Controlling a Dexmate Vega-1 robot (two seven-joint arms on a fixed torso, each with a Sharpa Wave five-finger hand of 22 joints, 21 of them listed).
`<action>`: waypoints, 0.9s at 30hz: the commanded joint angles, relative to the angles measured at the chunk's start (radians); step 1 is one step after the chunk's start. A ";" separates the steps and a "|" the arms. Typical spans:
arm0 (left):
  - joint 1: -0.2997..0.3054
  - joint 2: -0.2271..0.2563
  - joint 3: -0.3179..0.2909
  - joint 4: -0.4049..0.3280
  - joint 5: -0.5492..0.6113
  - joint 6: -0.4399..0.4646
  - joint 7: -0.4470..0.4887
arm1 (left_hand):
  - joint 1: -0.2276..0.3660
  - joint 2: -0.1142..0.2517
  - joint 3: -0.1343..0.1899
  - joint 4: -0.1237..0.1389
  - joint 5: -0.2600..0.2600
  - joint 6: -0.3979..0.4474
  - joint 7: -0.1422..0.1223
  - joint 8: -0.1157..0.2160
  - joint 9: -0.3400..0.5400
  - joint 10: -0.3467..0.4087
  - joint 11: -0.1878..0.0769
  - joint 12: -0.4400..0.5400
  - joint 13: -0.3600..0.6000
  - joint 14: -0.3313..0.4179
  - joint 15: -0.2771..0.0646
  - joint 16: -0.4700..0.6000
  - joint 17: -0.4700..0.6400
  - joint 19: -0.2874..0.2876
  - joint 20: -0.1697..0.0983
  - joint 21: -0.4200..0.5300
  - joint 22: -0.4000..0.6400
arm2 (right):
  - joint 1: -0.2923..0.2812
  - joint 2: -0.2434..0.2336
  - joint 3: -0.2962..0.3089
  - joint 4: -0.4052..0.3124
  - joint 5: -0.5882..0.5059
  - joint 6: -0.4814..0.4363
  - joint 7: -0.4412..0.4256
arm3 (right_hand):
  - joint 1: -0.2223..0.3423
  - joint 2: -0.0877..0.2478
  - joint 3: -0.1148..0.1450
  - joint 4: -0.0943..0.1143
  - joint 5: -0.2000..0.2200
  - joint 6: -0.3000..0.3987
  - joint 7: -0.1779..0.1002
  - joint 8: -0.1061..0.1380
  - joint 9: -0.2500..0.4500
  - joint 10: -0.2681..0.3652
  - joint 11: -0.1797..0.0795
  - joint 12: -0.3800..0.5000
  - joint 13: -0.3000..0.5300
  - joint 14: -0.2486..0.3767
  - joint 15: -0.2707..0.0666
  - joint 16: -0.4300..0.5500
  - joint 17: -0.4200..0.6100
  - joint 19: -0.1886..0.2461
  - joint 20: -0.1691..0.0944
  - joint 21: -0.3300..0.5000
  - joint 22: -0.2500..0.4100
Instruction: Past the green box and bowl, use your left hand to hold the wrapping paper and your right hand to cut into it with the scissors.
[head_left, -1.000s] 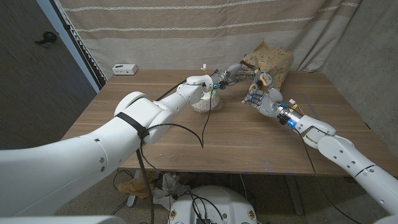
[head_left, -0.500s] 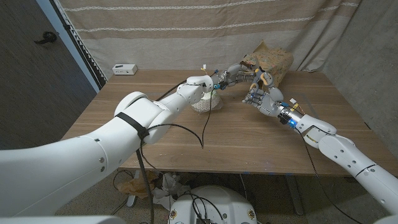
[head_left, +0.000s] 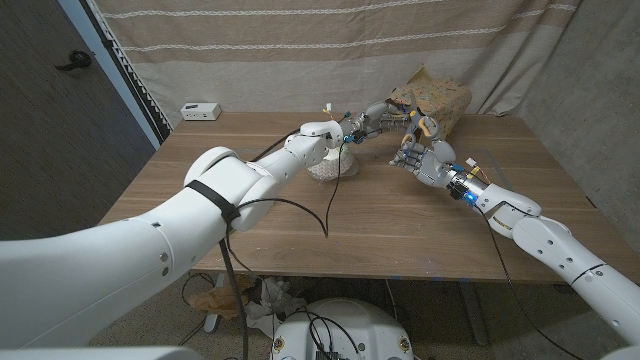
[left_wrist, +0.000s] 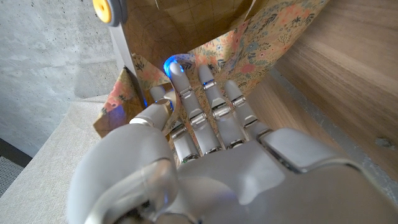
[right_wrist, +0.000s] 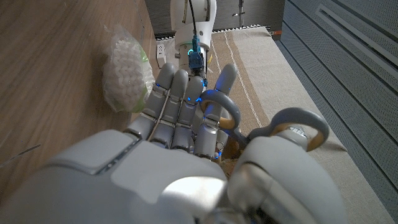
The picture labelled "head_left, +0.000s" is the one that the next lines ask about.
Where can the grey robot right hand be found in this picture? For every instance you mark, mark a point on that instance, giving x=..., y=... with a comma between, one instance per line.
x=430, y=165

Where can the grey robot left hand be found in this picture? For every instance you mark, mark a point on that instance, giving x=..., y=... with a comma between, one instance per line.
x=377, y=120

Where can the floral patterned cloth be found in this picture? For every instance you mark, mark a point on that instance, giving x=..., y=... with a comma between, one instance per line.
x=440, y=100

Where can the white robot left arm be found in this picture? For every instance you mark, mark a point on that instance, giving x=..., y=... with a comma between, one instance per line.
x=165, y=250

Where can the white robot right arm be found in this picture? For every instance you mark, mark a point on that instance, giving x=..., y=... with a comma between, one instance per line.
x=565, y=250

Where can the crumpled white paper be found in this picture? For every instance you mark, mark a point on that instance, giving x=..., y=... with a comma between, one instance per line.
x=280, y=300

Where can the crumpled brown paper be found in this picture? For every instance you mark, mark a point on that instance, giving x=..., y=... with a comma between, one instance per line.
x=215, y=300

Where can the bag of white candies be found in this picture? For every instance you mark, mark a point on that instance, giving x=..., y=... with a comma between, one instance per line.
x=332, y=167

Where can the beige striped curtain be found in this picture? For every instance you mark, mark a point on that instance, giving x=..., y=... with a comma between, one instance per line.
x=275, y=50

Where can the grey table leg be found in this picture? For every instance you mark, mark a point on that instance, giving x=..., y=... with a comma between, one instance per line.
x=472, y=310

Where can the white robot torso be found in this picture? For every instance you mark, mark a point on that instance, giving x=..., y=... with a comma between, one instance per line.
x=345, y=320

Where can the white power strip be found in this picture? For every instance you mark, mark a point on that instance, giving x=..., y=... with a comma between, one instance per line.
x=200, y=111

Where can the white table leg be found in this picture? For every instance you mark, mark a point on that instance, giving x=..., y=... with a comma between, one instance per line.
x=214, y=320

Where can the dark wooden door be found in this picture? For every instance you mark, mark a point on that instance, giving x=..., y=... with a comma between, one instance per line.
x=50, y=150

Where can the black curtain frame pole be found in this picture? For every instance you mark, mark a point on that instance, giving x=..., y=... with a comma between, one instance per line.
x=130, y=75

